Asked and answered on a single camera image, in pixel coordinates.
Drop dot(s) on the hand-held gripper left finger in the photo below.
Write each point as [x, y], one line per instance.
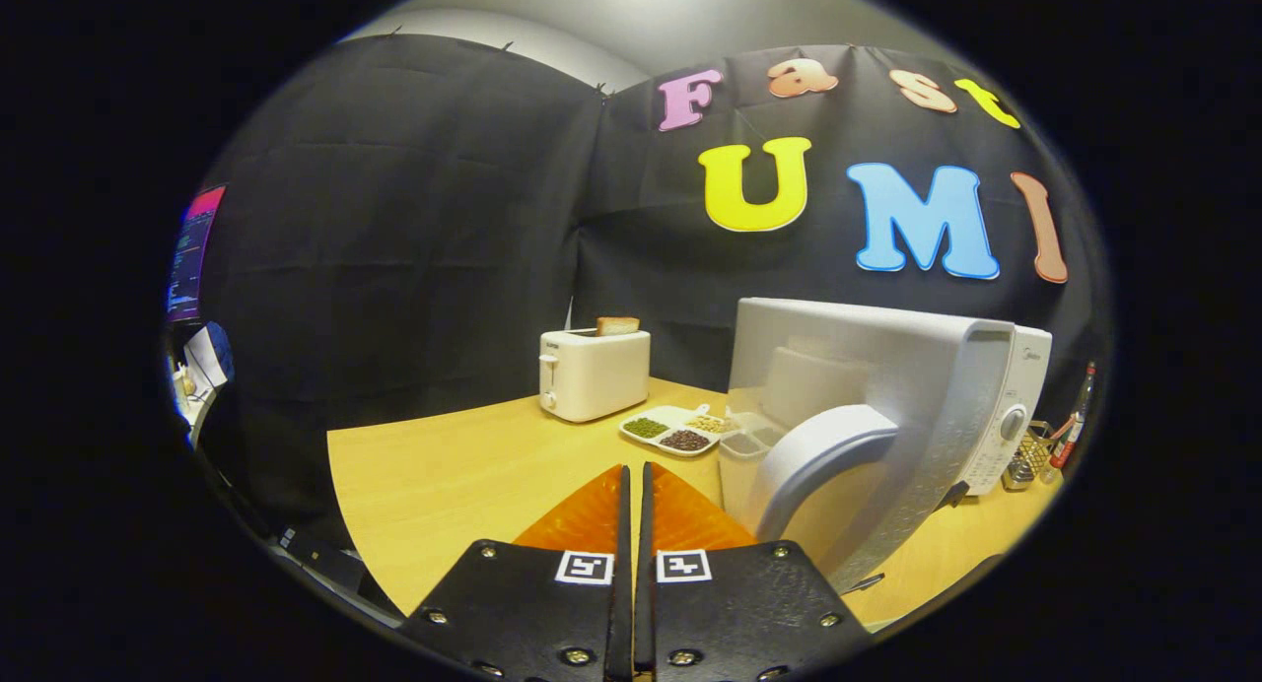
[619, 613]

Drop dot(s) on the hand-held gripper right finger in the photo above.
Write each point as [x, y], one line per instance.
[645, 613]

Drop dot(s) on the white microwave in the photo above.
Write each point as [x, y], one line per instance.
[937, 416]

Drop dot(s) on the white sectioned dish with beans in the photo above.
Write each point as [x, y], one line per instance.
[670, 431]

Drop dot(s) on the clear plastic box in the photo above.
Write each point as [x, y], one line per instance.
[744, 445]

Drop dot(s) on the cream toaster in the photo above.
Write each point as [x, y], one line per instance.
[592, 376]

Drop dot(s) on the toast slice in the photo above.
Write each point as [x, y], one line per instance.
[617, 326]

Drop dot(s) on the clear plastic bottle red cap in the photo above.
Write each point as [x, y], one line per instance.
[1075, 426]

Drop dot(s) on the white papers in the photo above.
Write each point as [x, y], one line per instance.
[207, 362]

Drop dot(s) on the computer monitor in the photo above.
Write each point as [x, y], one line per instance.
[192, 258]

